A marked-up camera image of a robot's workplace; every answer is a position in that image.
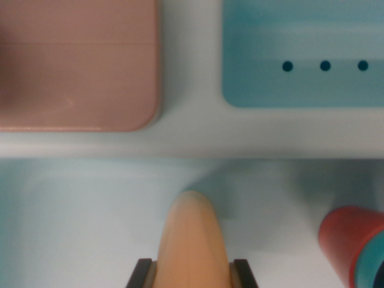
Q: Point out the grey toy faucet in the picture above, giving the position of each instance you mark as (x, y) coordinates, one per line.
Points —
(75, 75)

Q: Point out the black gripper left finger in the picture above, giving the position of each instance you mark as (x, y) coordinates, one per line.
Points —
(141, 276)

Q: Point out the peach detergent bottle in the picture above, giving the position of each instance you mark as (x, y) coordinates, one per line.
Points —
(192, 240)

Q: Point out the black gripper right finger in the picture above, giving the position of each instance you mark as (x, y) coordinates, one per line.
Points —
(244, 276)

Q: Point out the red plastic cup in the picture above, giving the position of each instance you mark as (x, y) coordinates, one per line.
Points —
(339, 237)

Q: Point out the light blue toy sink unit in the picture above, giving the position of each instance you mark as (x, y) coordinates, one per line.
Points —
(192, 144)

